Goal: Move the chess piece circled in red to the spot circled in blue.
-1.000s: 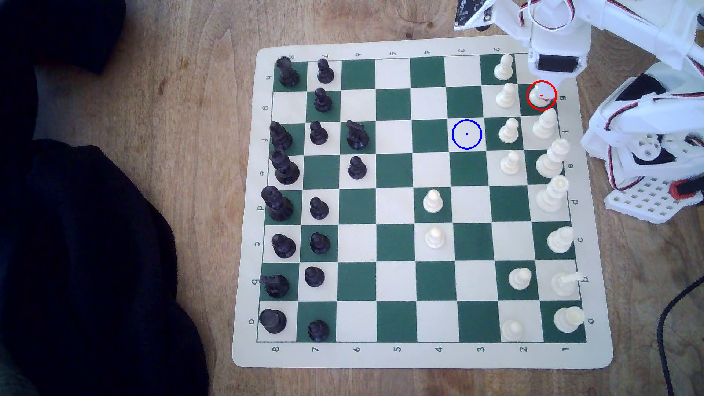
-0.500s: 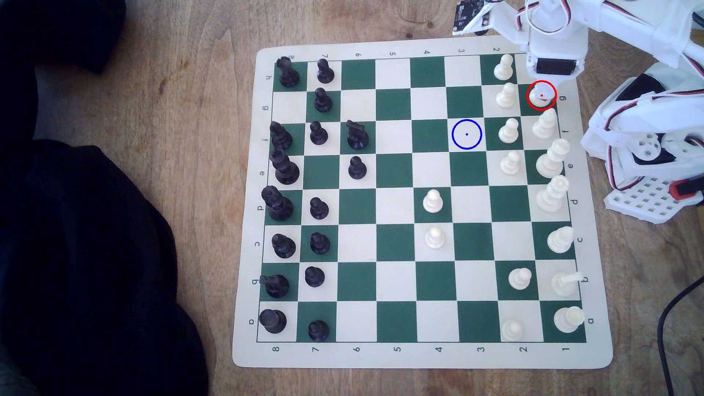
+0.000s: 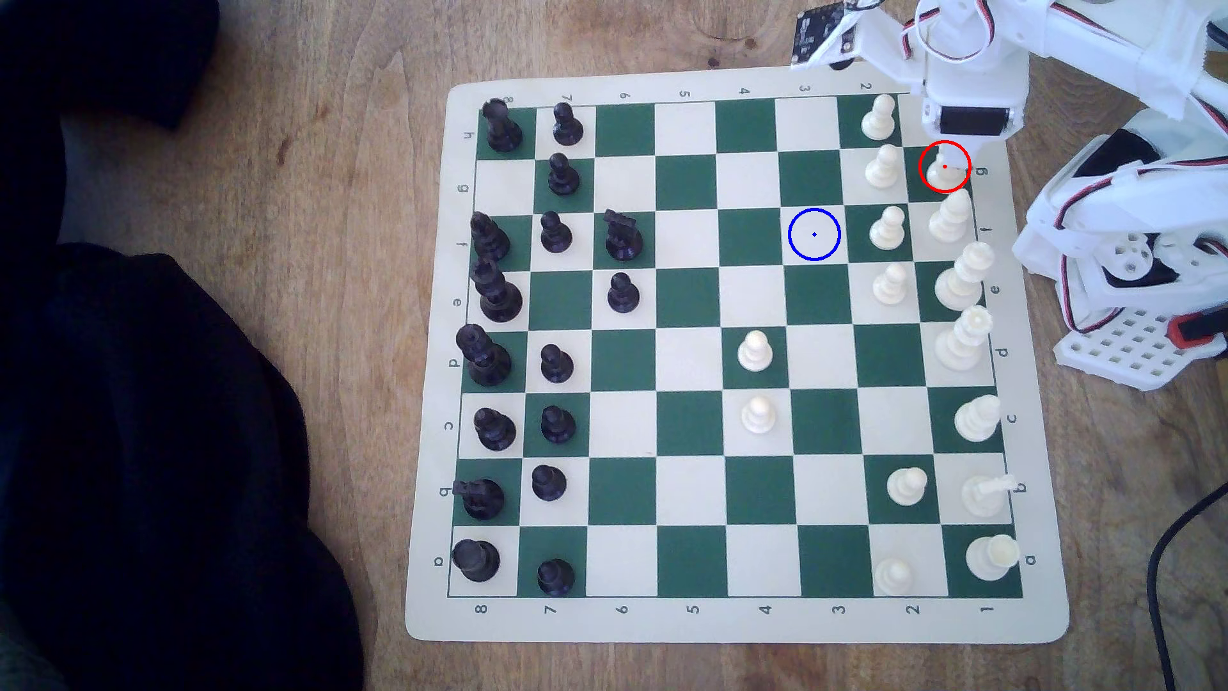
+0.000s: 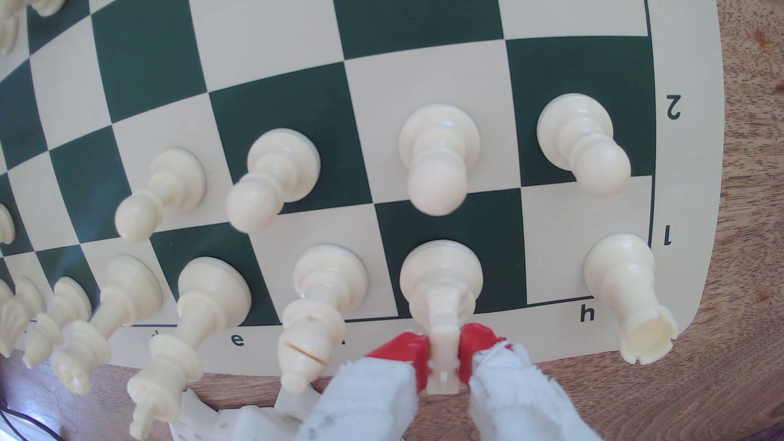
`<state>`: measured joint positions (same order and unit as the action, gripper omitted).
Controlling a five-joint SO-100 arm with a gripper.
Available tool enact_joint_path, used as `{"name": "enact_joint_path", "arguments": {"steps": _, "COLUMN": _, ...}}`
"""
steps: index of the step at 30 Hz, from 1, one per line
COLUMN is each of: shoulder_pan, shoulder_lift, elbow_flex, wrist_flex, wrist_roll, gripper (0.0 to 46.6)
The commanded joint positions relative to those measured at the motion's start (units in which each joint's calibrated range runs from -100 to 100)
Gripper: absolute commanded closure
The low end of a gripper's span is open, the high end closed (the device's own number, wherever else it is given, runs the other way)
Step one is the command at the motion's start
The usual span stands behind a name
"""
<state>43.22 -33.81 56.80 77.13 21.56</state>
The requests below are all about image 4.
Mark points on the green white chess board mat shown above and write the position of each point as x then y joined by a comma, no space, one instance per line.
294,104

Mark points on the white knight chess piece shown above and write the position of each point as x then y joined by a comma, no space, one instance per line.
441,275
18,306

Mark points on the white pawn chess piece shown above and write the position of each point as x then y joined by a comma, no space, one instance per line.
582,141
8,27
48,6
3,225
165,184
275,171
438,153

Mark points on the white queen chess piece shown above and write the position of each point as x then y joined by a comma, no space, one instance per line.
122,294

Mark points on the white bishop chess piece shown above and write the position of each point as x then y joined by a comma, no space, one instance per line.
324,288
64,303

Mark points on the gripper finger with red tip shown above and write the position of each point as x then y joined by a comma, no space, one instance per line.
514,398
373,398

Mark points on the white rook chess piece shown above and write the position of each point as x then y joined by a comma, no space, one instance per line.
631,294

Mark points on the white king chess piece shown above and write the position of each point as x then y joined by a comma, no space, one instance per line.
208,294

